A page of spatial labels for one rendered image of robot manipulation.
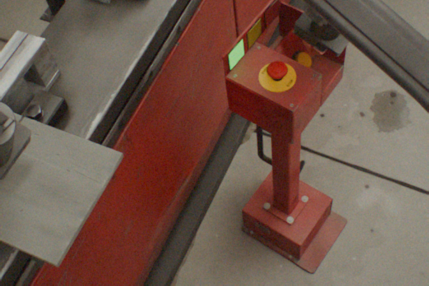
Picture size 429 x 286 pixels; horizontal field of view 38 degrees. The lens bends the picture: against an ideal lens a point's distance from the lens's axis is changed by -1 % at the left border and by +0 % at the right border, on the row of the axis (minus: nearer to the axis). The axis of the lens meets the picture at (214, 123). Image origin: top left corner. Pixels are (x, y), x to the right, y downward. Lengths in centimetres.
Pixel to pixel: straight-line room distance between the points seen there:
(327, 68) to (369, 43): 74
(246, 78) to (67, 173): 45
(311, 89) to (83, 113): 43
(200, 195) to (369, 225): 51
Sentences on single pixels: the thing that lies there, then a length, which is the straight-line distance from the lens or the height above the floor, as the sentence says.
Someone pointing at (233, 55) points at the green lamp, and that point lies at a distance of 121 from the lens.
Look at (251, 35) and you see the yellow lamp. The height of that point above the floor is 82.
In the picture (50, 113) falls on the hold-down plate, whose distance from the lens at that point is 110.
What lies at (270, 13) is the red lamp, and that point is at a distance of 128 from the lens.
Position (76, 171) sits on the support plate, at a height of 100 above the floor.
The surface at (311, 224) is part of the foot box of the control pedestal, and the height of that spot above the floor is 12.
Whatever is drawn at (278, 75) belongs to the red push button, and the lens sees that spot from 119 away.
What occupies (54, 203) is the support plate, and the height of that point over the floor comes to 100.
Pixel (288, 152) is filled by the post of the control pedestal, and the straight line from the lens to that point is 148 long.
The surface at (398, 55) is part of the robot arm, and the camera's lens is 59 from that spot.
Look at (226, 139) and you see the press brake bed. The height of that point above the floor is 5.
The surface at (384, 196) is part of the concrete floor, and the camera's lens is 198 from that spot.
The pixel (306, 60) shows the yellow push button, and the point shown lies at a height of 72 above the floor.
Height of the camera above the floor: 176
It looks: 57 degrees down
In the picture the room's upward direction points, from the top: 10 degrees counter-clockwise
